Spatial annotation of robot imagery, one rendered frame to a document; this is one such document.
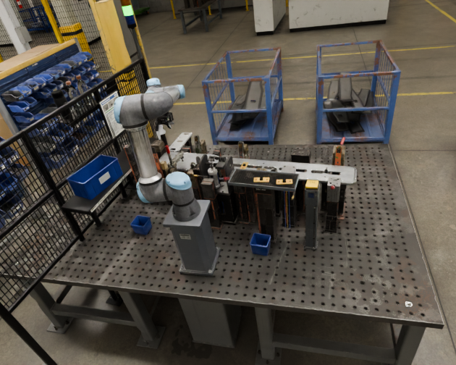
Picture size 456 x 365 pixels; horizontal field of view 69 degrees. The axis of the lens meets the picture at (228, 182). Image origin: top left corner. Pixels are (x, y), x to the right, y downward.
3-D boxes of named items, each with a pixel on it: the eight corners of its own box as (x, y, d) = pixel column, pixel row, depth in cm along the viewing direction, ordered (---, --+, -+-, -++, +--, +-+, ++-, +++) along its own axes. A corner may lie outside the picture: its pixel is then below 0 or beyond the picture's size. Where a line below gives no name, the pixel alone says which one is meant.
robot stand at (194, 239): (212, 277, 189) (200, 226, 166) (179, 273, 195) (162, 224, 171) (221, 249, 205) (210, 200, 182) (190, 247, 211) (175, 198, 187)
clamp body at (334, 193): (339, 222, 210) (344, 176, 189) (338, 235, 202) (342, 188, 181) (324, 220, 214) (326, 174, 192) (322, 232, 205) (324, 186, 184)
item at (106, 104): (129, 126, 264) (116, 88, 246) (113, 140, 248) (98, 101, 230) (127, 126, 265) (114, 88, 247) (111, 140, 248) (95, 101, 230)
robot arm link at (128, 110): (169, 205, 165) (141, 95, 140) (140, 208, 166) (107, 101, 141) (172, 193, 176) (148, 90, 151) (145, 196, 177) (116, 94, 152)
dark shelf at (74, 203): (160, 141, 268) (159, 137, 266) (90, 215, 202) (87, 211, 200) (137, 140, 275) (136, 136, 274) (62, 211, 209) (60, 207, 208)
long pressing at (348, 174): (357, 165, 208) (357, 163, 207) (356, 187, 191) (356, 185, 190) (166, 151, 255) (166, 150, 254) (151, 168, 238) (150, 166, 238)
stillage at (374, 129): (315, 110, 497) (316, 44, 442) (372, 108, 479) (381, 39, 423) (316, 153, 405) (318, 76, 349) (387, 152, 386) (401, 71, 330)
